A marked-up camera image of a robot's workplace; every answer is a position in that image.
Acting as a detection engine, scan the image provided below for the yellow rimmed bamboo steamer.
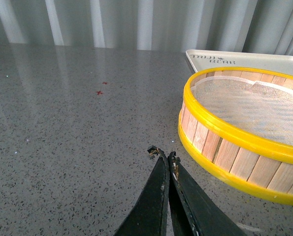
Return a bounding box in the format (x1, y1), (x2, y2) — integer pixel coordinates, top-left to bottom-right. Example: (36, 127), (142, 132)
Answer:
(178, 67), (293, 205)

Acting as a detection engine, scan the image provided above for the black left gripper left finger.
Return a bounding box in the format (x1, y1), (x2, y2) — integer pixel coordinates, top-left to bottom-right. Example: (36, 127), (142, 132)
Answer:
(115, 146), (170, 236)

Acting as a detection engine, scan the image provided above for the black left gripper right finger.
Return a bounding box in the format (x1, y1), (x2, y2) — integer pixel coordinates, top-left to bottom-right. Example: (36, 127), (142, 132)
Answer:
(168, 151), (245, 236)

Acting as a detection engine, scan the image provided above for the white steamer liner cloth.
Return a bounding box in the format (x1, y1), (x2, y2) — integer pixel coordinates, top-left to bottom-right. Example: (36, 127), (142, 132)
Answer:
(191, 76), (293, 146)

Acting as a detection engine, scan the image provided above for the cream bear tray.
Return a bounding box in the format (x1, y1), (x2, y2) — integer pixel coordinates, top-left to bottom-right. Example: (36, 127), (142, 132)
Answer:
(186, 50), (293, 76)

